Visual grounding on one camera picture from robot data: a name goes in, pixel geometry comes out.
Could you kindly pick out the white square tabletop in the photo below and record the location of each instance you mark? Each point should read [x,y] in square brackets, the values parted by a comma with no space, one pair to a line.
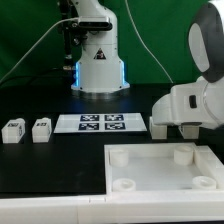
[162,167]

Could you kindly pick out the white base tag sheet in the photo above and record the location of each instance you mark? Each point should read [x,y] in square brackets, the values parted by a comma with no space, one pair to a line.
[99,123]

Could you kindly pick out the white L-shaped obstacle fence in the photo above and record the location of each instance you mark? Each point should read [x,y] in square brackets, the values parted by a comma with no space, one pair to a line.
[117,208]

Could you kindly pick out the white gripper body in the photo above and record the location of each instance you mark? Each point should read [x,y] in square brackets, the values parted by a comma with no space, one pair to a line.
[199,103]

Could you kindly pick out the grey camera on stand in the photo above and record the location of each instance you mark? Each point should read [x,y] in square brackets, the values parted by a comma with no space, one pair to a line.
[92,23]

